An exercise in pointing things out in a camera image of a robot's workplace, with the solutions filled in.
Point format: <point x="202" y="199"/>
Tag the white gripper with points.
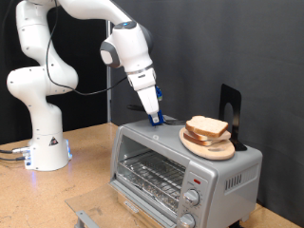
<point x="148" y="99"/>

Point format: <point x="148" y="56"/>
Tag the metal spatula with blue block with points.
<point x="161" y="118"/>

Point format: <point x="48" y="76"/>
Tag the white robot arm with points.
<point x="38" y="85"/>

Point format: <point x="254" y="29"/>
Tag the silver toaster oven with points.
<point x="221" y="171"/>

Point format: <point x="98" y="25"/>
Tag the silver oven dial knob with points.
<point x="191" y="197"/>
<point x="187" y="221"/>

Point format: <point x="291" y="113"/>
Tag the wooden base under oven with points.
<point x="133" y="218"/>

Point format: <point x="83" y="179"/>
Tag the vertical metal pole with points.
<point x="109" y="107"/>

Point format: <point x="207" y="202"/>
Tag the round wooden cutting board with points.
<point x="209" y="152"/>

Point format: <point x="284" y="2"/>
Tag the crumpled aluminium foil liner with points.
<point x="148" y="190"/>

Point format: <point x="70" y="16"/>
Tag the black metal bookend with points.
<point x="237" y="95"/>

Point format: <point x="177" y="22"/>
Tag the black fabric curtain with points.
<point x="88" y="63"/>

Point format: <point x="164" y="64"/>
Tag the dark grey fabric backdrop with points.
<point x="205" y="47"/>

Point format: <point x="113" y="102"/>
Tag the wrist camera on blue mount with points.
<point x="158" y="93"/>

